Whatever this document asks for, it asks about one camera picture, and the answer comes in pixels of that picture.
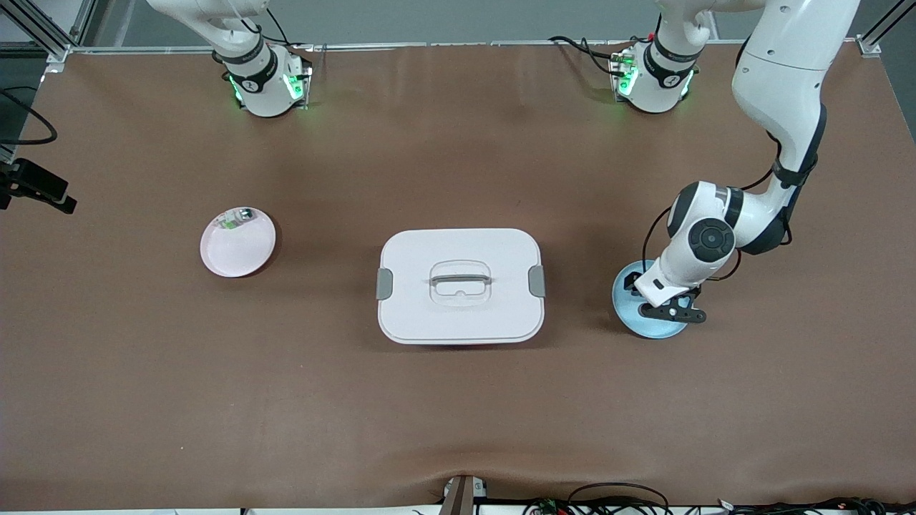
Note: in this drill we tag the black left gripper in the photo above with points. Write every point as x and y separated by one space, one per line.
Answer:
630 281

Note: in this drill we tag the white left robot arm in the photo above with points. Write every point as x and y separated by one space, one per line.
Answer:
780 71

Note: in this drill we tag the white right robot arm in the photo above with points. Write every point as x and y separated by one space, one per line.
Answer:
261 86

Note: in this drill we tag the light blue round plate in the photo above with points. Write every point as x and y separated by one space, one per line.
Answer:
644 318

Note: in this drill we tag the grey box latch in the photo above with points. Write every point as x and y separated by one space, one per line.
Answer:
384 285
537 281

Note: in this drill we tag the white lidded storage box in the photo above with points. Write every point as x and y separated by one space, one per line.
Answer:
461 315

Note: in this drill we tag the pale pink round plate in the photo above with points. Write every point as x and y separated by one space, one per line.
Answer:
240 250

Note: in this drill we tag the aluminium frame post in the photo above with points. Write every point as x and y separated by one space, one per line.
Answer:
54 36
876 36

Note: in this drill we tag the metal table edge bracket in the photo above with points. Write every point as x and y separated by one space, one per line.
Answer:
461 497

